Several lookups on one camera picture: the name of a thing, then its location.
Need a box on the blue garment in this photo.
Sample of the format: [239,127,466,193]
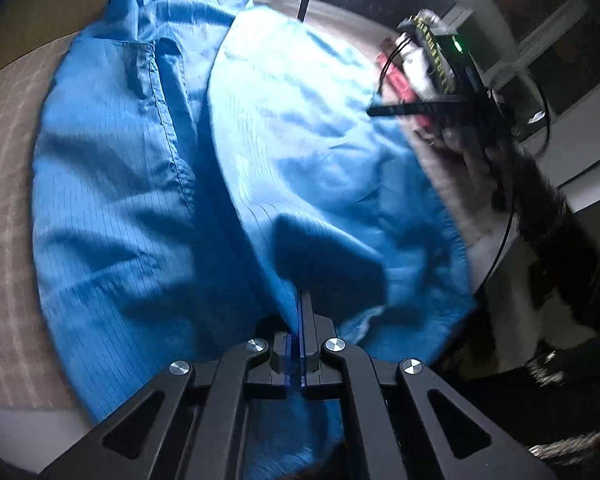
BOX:
[29,0,477,480]

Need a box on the pile of clothes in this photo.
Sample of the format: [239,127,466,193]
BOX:
[376,37,440,133]

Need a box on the person's right hand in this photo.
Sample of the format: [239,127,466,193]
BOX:
[416,124,515,212]

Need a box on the thin black cable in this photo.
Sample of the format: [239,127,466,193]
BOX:
[377,34,554,291]

